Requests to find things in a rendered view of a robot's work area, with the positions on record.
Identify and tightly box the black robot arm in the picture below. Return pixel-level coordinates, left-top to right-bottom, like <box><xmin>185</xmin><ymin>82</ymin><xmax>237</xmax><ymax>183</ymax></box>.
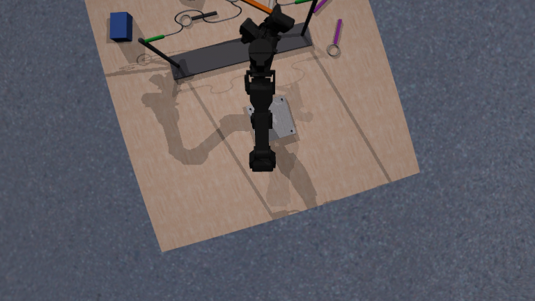
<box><xmin>240</xmin><ymin>17</ymin><xmax>276</xmax><ymax>172</ymax></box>

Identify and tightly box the orange handle with dark ring tip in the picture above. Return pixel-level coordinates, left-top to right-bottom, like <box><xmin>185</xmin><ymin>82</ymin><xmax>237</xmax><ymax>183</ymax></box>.
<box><xmin>227</xmin><ymin>0</ymin><xmax>273</xmax><ymax>15</ymax></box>

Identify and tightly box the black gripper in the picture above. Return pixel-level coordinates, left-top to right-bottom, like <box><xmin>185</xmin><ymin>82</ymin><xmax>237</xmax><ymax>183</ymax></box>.
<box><xmin>258</xmin><ymin>4</ymin><xmax>295</xmax><ymax>58</ymax></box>

